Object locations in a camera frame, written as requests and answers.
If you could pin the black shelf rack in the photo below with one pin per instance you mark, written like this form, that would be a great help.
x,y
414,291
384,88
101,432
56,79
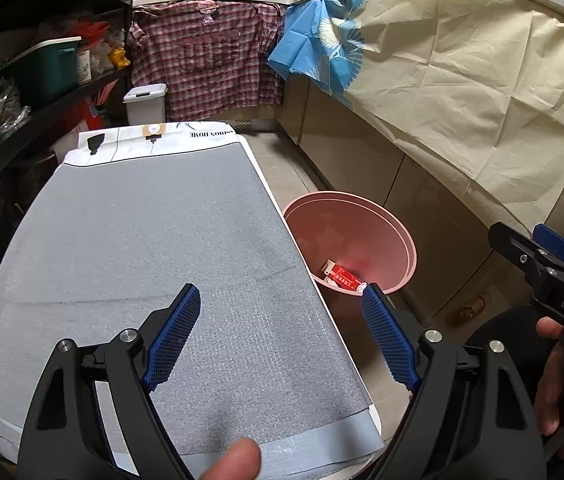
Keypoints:
x,y
36,120

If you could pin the small red packet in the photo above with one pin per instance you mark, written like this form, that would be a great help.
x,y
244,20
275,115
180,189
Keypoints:
x,y
344,277

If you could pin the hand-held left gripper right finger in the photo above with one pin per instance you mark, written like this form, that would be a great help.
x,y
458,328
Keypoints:
x,y
389,340

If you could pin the red plaid shirt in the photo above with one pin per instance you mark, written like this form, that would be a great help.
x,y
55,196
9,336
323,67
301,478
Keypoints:
x,y
211,60

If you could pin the white jar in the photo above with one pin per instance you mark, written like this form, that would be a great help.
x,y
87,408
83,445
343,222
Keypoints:
x,y
84,65

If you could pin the yellow toy figure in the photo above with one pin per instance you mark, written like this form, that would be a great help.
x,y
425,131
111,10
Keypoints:
x,y
120,57

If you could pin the green storage box white lid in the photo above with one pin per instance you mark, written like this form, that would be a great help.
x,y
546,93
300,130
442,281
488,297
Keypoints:
x,y
44,72

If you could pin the red printed carton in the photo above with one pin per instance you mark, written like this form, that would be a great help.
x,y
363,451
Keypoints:
x,y
96,116

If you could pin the grey table mat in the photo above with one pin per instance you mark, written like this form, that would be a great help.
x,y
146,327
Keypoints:
x,y
151,260

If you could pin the orange-red plastic bag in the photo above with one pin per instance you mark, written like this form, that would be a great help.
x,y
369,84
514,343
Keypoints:
x,y
89,31

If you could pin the pink plastic bucket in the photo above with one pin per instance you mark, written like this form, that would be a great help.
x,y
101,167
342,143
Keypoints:
x,y
352,230

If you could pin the brown bottle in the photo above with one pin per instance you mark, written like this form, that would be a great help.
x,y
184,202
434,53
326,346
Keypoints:
x,y
469,308

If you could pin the beige kitchen cabinet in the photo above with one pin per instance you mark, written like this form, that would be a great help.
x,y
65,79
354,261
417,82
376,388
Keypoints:
x,y
392,160

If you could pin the white printed tablecloth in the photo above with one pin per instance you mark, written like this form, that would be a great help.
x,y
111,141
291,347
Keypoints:
x,y
126,142

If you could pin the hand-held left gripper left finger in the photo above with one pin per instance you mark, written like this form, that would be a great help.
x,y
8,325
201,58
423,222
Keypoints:
x,y
174,335

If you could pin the person's left hand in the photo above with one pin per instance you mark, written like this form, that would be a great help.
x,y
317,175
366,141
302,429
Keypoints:
x,y
234,460

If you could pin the clear plastic bag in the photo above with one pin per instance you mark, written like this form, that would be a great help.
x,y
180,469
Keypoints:
x,y
9,107

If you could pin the white lidded bin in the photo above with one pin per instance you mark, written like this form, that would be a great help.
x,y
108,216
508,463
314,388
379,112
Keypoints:
x,y
145,105

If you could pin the cream and blue printed cloth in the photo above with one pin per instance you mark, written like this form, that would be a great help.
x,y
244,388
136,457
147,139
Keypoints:
x,y
462,70

